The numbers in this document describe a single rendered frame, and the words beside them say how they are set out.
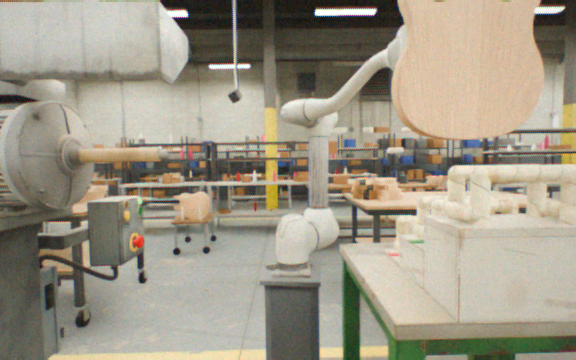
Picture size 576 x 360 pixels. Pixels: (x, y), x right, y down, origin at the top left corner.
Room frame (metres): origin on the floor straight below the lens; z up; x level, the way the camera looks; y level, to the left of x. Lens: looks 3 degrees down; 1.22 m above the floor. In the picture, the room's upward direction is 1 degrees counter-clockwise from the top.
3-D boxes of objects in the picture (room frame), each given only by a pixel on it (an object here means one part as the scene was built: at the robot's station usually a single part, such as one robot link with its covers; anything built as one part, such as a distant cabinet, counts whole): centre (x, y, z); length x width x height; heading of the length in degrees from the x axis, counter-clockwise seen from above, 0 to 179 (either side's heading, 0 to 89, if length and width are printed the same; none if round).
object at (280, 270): (1.51, 0.01, 0.73); 0.22 x 0.18 x 0.06; 83
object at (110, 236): (0.99, 0.63, 0.99); 0.24 x 0.21 x 0.26; 91
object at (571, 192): (0.57, -0.52, 1.15); 0.03 x 0.03 x 0.09
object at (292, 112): (1.53, -0.05, 1.47); 0.18 x 0.14 x 0.13; 45
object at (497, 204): (0.73, -0.43, 1.12); 0.20 x 0.03 x 0.03; 90
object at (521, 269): (0.62, -0.43, 1.02); 0.27 x 0.15 x 0.17; 91
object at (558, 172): (0.57, -0.43, 1.20); 0.20 x 0.03 x 0.03; 90
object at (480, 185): (0.57, -0.35, 1.15); 0.03 x 0.03 x 0.09
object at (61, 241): (0.93, 0.63, 1.02); 0.19 x 0.04 x 0.04; 1
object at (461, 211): (0.61, -0.34, 1.12); 0.11 x 0.03 x 0.03; 1
